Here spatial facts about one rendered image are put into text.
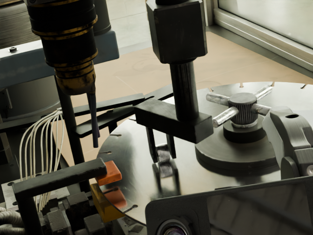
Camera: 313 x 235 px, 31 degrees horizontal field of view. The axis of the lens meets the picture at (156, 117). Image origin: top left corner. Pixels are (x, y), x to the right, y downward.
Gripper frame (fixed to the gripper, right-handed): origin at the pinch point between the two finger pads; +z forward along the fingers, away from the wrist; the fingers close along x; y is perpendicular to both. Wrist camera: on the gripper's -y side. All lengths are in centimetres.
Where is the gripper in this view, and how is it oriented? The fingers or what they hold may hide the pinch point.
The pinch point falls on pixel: (279, 212)
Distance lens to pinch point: 44.4
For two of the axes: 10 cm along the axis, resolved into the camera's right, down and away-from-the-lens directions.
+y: 9.9, -1.3, -0.4
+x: -1.3, -9.8, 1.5
